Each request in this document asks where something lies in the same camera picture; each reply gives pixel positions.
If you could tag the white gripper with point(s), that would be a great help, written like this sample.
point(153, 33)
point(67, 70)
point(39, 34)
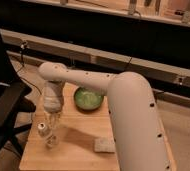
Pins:
point(53, 103)

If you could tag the clear plastic bottle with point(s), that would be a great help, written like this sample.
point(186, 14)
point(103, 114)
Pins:
point(46, 133)

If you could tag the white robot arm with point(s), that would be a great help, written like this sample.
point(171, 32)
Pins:
point(133, 112)

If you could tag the green bowl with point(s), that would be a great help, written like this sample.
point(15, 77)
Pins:
point(87, 100)

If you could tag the black office chair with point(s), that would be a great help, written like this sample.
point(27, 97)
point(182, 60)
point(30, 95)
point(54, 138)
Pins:
point(13, 92)

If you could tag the white sponge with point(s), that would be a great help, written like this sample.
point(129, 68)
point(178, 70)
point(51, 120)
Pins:
point(104, 145)

